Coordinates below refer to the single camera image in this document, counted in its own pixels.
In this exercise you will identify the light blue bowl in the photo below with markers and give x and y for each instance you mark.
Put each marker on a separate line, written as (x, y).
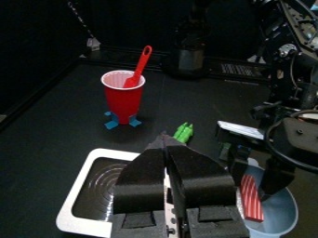
(277, 210)

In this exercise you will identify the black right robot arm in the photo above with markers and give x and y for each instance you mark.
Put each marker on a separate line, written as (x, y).
(290, 62)

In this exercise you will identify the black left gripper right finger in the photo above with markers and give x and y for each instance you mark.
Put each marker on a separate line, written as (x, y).
(201, 182)

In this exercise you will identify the red toy spatula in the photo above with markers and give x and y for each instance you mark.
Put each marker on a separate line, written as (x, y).
(138, 70)

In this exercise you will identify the blue toy stand piece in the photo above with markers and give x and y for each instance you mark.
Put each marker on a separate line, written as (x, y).
(111, 124)

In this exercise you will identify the red plastic cup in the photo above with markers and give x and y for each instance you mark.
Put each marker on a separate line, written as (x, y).
(123, 98)

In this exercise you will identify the green toy pea pod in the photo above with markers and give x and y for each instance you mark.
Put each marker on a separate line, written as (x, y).
(183, 132)

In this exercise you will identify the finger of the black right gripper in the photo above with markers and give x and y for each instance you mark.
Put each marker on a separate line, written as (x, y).
(240, 164)
(277, 178)

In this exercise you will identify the white square plate black centre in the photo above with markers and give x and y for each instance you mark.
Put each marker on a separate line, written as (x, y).
(91, 192)

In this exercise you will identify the small white tag block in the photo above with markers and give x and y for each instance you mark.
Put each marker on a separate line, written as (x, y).
(94, 44)

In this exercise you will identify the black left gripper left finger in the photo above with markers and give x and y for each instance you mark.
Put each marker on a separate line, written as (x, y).
(138, 182)

